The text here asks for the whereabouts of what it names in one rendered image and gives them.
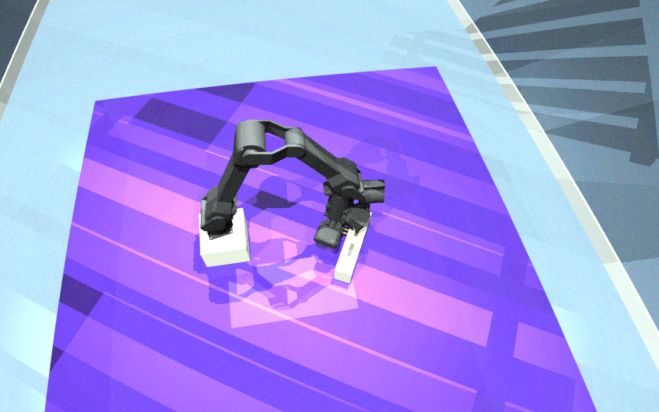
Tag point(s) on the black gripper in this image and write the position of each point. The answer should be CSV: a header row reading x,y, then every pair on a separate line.
x,y
329,232

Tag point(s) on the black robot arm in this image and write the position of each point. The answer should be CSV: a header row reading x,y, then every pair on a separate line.
x,y
344,184

